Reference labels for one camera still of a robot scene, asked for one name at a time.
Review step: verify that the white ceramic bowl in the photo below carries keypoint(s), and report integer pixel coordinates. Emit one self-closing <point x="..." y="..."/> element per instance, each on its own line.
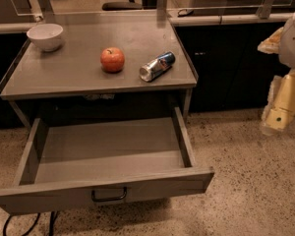
<point x="47" y="37"/>

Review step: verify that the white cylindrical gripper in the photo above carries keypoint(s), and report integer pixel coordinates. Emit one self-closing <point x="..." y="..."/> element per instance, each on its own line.
<point x="293" y="43"/>

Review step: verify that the black office chair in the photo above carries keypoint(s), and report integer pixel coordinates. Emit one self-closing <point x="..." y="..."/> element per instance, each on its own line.
<point x="121" y="5"/>

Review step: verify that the open grey top drawer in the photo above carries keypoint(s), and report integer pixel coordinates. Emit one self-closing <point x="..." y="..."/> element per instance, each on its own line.
<point x="60" y="166"/>

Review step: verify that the black drawer handle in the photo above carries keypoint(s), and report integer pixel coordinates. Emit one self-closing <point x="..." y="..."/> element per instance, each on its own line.
<point x="108" y="195"/>

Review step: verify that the silver blue redbull can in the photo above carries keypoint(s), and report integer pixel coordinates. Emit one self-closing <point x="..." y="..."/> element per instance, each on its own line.
<point x="156" y="67"/>

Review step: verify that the black object on counter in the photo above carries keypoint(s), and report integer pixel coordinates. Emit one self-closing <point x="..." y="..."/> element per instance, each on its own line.
<point x="185" y="12"/>

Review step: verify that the red apple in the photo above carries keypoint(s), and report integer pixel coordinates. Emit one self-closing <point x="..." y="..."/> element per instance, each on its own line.
<point x="112" y="60"/>

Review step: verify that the grey cabinet with top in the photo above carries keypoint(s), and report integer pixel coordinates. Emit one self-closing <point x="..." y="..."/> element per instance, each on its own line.
<point x="75" y="68"/>

